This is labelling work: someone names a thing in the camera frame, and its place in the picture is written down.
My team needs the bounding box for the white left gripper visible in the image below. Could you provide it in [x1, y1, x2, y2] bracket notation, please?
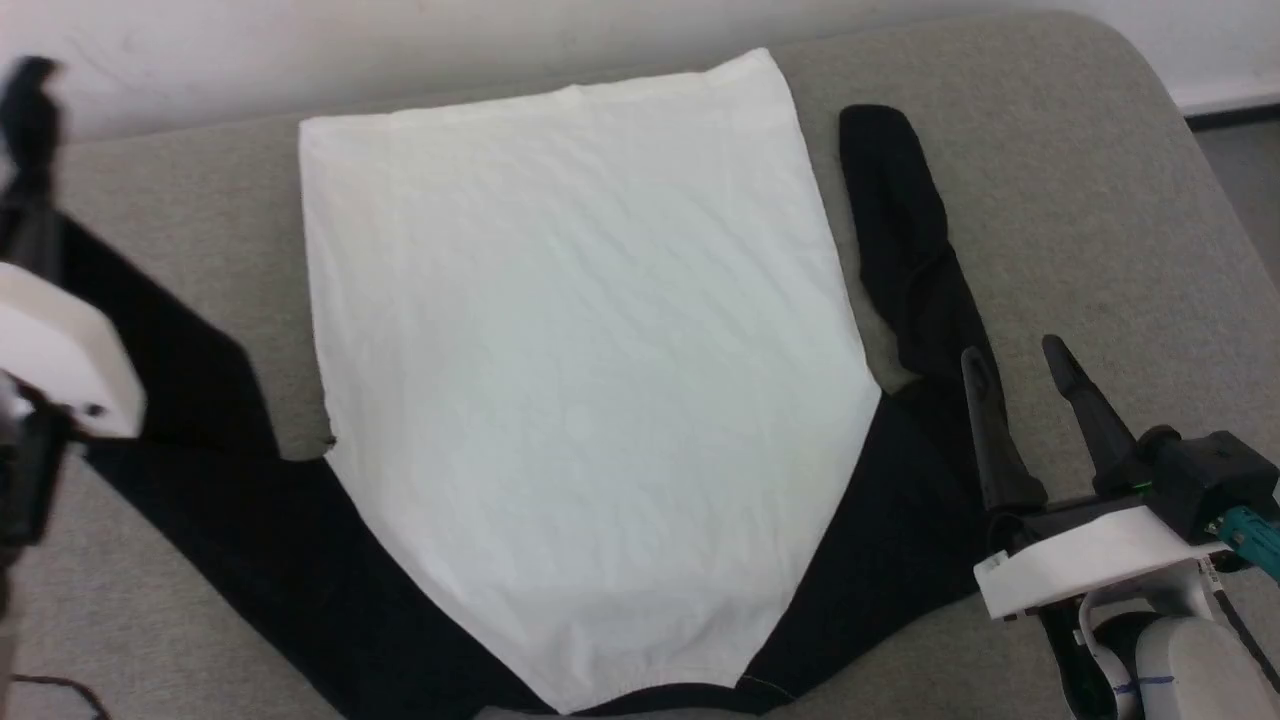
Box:
[0, 55, 147, 553]

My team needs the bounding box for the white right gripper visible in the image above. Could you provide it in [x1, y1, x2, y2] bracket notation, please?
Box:
[959, 334, 1233, 720]

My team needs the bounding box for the white garment with black sleeves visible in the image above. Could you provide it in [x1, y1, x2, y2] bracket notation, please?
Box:
[40, 47, 1047, 720]

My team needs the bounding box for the grey fabric sofa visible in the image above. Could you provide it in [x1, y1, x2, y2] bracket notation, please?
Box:
[0, 10, 1280, 720]

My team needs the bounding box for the black floor edge strip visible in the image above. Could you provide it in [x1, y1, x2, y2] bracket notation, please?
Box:
[1184, 102, 1280, 133]

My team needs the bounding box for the white skirting board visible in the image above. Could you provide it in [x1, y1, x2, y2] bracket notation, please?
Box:
[1170, 84, 1280, 117]

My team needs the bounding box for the teal right camera connector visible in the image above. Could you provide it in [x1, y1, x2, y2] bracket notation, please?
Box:
[1212, 504, 1280, 583]

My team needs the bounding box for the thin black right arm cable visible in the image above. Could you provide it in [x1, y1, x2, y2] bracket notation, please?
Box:
[1195, 555, 1280, 691]

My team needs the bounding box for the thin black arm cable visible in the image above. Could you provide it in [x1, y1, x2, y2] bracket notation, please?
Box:
[1195, 555, 1280, 691]
[0, 674, 113, 720]

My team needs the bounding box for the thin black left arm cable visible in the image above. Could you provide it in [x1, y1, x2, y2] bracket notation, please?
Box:
[0, 674, 113, 720]

